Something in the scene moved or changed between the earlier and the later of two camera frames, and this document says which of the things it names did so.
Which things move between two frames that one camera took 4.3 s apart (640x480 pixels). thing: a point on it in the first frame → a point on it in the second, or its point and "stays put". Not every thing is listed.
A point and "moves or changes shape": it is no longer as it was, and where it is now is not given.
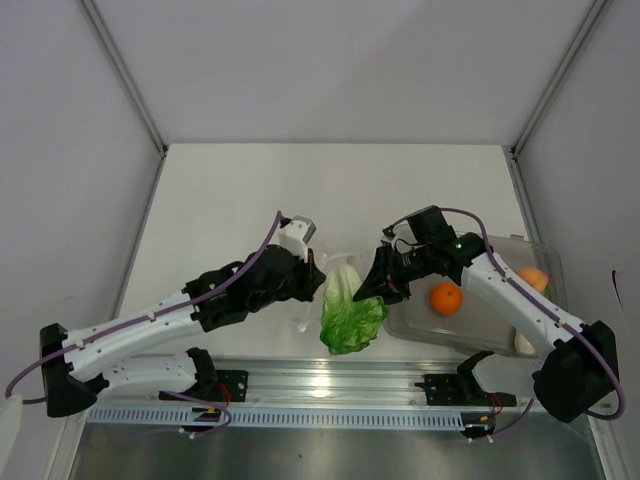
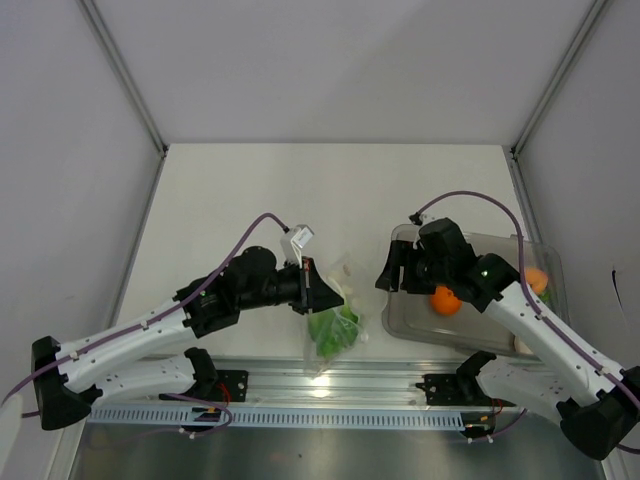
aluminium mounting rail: (323, 381) stays put
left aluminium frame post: (112, 49) stays put
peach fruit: (535, 277) stays put
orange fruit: (447, 299) stays put
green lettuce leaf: (348, 324) moves or changes shape
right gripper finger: (377, 282) → (399, 256)
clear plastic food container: (479, 326) stays put
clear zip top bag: (344, 324) moves or changes shape
